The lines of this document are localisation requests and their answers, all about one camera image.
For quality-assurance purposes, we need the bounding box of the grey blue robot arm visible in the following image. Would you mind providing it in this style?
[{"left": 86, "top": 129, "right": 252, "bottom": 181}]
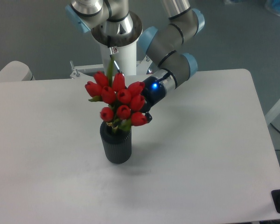
[{"left": 65, "top": 0, "right": 205, "bottom": 113}]

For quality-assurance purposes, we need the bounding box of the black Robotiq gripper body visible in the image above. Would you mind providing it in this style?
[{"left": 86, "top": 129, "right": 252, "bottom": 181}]
[{"left": 140, "top": 76, "right": 166, "bottom": 112}]

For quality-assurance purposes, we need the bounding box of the black cable on pedestal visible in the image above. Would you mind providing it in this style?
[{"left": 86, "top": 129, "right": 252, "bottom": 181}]
[{"left": 106, "top": 35, "right": 126, "bottom": 77}]

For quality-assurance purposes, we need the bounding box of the white metal base frame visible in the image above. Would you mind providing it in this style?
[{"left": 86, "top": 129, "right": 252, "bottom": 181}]
[{"left": 70, "top": 56, "right": 153, "bottom": 79}]

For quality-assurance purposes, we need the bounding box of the white furniture at right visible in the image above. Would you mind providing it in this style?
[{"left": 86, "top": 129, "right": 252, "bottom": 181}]
[{"left": 265, "top": 99, "right": 280, "bottom": 126}]

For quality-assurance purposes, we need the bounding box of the white rounded furniture piece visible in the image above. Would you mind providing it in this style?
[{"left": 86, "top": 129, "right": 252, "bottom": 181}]
[{"left": 0, "top": 61, "right": 35, "bottom": 83}]

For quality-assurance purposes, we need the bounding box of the clear bag with blue items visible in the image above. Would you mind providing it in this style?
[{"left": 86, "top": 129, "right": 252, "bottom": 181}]
[{"left": 265, "top": 0, "right": 280, "bottom": 16}]

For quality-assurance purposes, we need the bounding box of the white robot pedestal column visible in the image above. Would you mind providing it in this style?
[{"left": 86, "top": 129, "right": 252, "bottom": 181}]
[{"left": 92, "top": 33, "right": 140, "bottom": 76}]

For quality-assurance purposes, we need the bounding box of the dark grey ribbed vase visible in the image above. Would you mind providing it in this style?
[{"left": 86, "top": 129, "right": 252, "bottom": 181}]
[{"left": 100, "top": 122, "right": 132, "bottom": 164}]

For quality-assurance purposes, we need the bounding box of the red tulip bouquet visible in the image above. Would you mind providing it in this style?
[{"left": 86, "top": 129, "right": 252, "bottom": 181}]
[{"left": 85, "top": 57, "right": 149, "bottom": 134}]

